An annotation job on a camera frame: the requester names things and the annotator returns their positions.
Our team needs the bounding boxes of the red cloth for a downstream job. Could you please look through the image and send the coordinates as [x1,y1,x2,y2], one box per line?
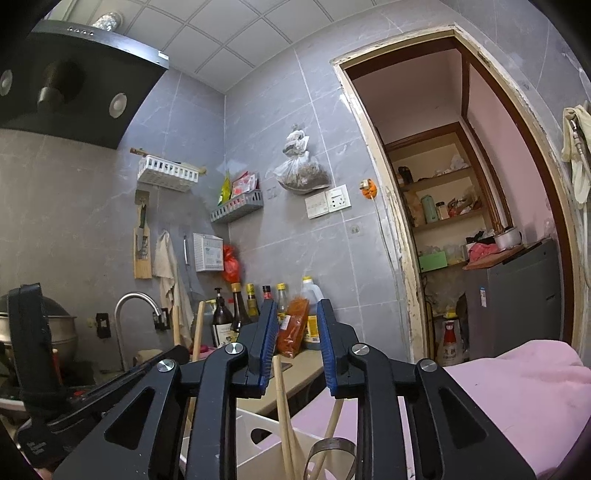
[467,242,499,264]

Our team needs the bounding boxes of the wooden shelf unit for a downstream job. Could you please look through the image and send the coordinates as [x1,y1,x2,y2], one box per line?
[376,122,504,365]

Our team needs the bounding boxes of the white wall socket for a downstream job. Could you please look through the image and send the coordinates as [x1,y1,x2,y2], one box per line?
[305,184,352,220]

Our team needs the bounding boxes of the grey wall shelf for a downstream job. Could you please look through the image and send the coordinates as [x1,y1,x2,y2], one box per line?
[210,189,265,224]

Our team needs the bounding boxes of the orange spice packet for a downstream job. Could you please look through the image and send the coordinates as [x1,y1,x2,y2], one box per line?
[276,296,311,358]

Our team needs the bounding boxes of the white pot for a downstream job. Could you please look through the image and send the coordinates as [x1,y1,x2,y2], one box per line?
[493,227,522,250]

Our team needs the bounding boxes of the hanging beige towel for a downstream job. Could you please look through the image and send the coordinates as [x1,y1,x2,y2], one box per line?
[153,231,195,347]

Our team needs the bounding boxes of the white wall basket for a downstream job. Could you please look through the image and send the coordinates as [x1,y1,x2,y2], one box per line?
[137,156,198,193]

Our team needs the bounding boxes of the red packet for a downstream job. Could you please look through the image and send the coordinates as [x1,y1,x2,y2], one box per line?
[231,172,259,199]

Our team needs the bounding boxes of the dark soy sauce bottle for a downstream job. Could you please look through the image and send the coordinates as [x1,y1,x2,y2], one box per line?
[230,282,252,333]

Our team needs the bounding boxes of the green box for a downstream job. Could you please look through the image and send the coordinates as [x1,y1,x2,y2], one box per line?
[419,251,450,273]

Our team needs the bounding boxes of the grey refrigerator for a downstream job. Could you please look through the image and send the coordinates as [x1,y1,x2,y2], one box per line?
[464,237,561,361]

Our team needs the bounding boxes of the metal faucet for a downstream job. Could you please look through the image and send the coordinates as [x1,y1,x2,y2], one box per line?
[114,292,169,370]

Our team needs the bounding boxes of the hanging clear plastic bag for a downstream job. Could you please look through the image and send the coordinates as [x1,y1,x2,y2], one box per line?
[273,124,332,195]

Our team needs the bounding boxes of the cream rubber gloves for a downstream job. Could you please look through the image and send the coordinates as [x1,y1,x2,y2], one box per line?
[561,104,591,204]

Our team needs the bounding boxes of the wooden board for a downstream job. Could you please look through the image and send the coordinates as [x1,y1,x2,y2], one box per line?
[462,244,527,271]

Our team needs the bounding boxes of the metal tongs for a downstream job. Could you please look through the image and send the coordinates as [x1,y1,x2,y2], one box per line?
[302,436,358,480]

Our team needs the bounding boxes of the wooden knife rack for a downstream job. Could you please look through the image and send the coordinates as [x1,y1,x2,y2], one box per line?
[133,189,153,280]

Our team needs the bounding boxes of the door frame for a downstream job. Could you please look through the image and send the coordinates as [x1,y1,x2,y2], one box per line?
[331,25,589,365]

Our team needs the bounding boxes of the black range hood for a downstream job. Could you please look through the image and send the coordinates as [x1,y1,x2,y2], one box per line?
[0,21,169,149]

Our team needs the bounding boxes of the pink tablecloth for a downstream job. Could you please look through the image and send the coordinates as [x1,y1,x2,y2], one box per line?
[249,339,587,480]

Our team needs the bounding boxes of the red plastic bag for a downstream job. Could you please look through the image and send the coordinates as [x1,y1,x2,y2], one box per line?
[222,244,242,284]

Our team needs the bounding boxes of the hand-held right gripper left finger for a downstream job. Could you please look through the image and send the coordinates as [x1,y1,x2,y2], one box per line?
[53,298,280,480]

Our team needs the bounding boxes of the dark pump bottle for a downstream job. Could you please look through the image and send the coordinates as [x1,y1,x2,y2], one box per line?
[211,287,235,349]

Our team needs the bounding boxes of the steel pot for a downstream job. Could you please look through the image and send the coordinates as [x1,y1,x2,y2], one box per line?
[0,295,79,370]

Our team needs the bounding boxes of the white utensil holder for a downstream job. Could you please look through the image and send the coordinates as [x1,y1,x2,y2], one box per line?
[235,406,326,480]

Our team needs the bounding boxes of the white sack with red print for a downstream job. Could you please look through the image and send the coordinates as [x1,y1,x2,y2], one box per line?
[434,314,467,363]

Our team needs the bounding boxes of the foil exhaust duct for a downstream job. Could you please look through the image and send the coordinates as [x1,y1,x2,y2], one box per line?
[90,11,123,31]

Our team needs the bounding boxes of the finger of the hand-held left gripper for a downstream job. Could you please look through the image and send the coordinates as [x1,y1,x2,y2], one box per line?
[58,345,191,430]

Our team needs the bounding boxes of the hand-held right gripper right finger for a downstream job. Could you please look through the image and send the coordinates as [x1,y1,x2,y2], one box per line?
[316,298,539,480]

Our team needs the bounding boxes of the white wall box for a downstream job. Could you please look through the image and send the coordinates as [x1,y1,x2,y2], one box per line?
[193,233,225,272]

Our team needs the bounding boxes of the wooden utensil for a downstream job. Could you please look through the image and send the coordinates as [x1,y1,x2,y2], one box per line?
[271,354,298,480]
[318,398,346,480]

